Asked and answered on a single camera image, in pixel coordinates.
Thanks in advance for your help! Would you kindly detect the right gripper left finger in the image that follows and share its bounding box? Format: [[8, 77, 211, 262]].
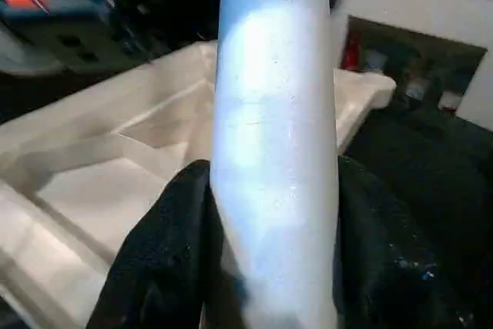
[[86, 159, 240, 329]]

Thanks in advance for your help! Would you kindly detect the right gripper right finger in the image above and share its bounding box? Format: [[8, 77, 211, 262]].
[[333, 154, 481, 329]]

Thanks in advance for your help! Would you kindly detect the white plastic table top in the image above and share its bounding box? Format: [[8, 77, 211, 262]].
[[0, 40, 397, 307]]

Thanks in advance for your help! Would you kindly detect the white plastic table leg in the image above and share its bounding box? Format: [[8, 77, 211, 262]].
[[210, 0, 344, 329]]

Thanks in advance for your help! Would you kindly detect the black mat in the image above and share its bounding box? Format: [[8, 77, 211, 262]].
[[0, 55, 493, 329]]

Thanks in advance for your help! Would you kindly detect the red bottle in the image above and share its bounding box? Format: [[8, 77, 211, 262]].
[[344, 31, 364, 72]]

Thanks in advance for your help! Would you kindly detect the white cabinet with glass doors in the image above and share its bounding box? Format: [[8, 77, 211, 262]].
[[327, 0, 493, 122]]

